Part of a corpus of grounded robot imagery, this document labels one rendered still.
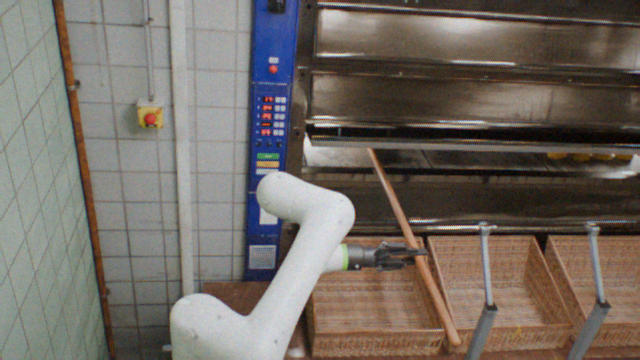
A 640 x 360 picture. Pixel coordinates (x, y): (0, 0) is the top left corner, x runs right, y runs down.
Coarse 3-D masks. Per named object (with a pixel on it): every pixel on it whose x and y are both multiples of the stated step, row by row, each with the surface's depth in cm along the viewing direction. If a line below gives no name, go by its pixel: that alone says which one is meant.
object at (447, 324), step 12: (372, 156) 250; (384, 180) 233; (396, 204) 219; (396, 216) 214; (408, 228) 206; (408, 240) 201; (420, 264) 190; (432, 288) 180; (432, 300) 178; (444, 312) 172; (444, 324) 169; (456, 336) 164
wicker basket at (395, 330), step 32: (320, 288) 262; (352, 288) 264; (384, 288) 267; (416, 288) 264; (320, 320) 246; (352, 320) 248; (384, 320) 250; (416, 320) 252; (320, 352) 228; (352, 352) 230; (384, 352) 233; (416, 352) 235
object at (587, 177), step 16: (304, 176) 238; (320, 176) 239; (336, 176) 240; (352, 176) 241; (368, 176) 242; (400, 176) 245; (416, 176) 246; (432, 176) 247; (448, 176) 248; (464, 176) 249; (480, 176) 250; (496, 176) 252; (512, 176) 253; (528, 176) 254; (544, 176) 256; (560, 176) 257; (576, 176) 259; (592, 176) 260; (608, 176) 262; (624, 176) 264
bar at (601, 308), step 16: (368, 224) 212; (384, 224) 213; (416, 224) 215; (480, 224) 220; (592, 224) 228; (480, 240) 220; (592, 240) 226; (592, 256) 226; (608, 304) 220; (480, 320) 217; (592, 320) 224; (480, 336) 219; (592, 336) 228; (480, 352) 224; (576, 352) 234
